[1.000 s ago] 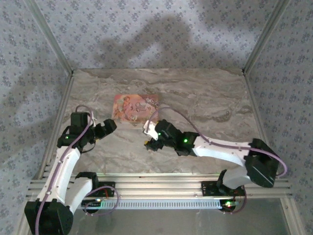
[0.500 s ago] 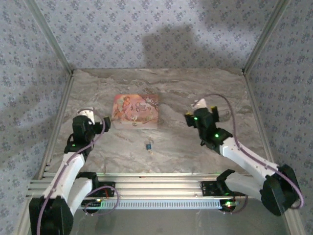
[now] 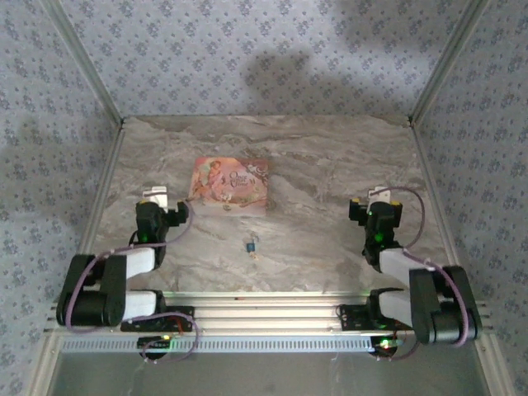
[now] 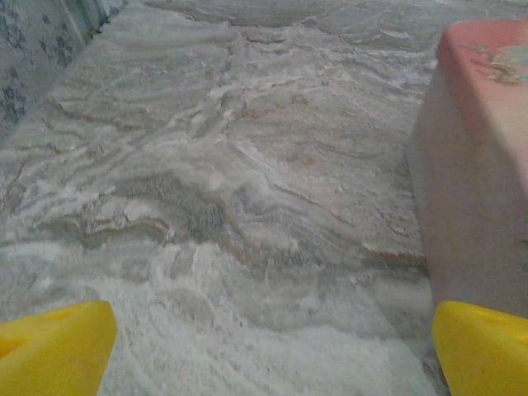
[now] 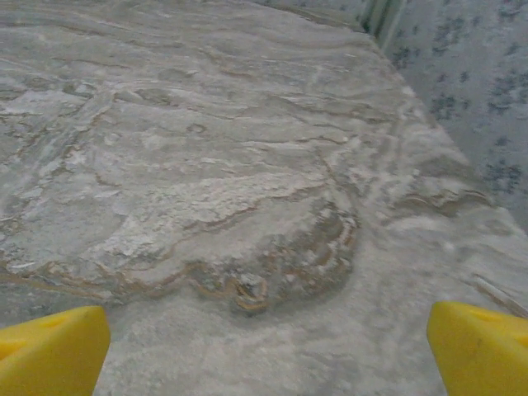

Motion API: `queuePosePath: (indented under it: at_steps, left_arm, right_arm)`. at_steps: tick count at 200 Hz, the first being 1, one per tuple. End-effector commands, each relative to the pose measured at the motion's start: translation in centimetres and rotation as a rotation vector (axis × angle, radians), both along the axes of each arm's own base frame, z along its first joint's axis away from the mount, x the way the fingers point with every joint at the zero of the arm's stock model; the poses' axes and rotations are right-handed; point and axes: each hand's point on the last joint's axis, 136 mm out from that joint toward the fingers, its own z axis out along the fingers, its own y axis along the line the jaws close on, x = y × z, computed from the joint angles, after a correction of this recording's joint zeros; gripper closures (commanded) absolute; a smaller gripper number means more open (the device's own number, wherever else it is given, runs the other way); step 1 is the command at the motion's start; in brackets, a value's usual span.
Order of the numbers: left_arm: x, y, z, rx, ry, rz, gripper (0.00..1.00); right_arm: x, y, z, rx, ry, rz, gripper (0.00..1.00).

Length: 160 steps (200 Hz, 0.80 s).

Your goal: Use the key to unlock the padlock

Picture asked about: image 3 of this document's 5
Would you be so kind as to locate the small blue padlock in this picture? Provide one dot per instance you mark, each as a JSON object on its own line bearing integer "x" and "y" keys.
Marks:
{"x": 250, "y": 247}

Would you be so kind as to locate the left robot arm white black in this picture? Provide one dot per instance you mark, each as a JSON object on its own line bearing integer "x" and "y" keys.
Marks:
{"x": 140, "y": 262}

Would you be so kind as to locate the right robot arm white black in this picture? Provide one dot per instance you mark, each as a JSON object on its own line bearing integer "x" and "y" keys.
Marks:
{"x": 394, "y": 264}

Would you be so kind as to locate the right controller board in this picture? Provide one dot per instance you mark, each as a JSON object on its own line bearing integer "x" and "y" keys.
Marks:
{"x": 379, "y": 345}

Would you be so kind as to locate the controller board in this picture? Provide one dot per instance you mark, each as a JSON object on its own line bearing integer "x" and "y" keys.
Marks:
{"x": 150, "y": 342}
{"x": 379, "y": 345}

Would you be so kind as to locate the left controller board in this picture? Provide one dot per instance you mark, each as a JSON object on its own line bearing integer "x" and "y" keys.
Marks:
{"x": 150, "y": 342}

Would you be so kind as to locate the aluminium table side rail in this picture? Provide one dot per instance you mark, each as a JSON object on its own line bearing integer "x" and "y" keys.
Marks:
{"x": 432, "y": 185}
{"x": 101, "y": 194}

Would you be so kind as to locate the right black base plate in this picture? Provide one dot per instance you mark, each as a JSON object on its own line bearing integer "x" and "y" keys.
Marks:
{"x": 350, "y": 319}

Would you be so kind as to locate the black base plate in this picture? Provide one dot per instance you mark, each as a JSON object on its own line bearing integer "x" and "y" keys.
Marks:
{"x": 169, "y": 326}
{"x": 350, "y": 319}

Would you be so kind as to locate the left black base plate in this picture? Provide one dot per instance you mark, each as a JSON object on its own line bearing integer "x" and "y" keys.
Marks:
{"x": 169, "y": 326}

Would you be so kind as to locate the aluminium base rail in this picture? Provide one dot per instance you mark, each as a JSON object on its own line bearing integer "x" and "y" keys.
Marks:
{"x": 268, "y": 313}

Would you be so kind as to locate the aluminium frame post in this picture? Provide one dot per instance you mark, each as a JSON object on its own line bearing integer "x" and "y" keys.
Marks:
{"x": 82, "y": 62}
{"x": 449, "y": 53}

